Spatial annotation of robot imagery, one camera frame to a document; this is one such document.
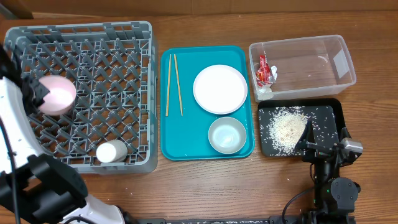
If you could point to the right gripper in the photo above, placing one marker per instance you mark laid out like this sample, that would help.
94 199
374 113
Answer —
316 152

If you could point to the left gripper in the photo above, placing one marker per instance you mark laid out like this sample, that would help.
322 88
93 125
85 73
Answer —
32 109

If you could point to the pink small bowl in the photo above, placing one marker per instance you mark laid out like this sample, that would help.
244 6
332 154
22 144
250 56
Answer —
61 96

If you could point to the pile of white rice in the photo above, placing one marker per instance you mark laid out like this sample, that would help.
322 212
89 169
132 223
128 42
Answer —
281 127

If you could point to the red snack wrapper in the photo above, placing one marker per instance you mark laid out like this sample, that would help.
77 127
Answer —
266 75

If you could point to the white paper cup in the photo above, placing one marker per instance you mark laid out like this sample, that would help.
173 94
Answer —
111 151

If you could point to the grey bowl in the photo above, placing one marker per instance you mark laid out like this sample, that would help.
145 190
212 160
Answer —
227 135

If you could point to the wooden chopstick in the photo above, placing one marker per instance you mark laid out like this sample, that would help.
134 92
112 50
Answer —
168 86
178 85

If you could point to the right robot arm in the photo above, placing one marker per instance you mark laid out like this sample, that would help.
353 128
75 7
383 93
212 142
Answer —
334 195

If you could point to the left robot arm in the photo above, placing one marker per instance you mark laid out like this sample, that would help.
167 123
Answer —
35 186

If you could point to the clear plastic waste bin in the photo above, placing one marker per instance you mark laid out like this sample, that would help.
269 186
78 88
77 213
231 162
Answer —
305 67

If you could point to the black rectangular tray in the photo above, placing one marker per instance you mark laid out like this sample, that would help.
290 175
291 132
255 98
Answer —
334 103

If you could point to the grey plastic dish rack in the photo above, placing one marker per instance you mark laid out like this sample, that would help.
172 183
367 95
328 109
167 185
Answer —
113 67

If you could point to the white round plate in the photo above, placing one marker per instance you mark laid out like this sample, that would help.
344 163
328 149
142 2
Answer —
220 89

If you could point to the teal plastic serving tray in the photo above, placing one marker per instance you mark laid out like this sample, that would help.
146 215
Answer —
184 138

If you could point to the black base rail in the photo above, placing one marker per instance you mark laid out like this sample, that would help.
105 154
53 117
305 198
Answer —
270 220

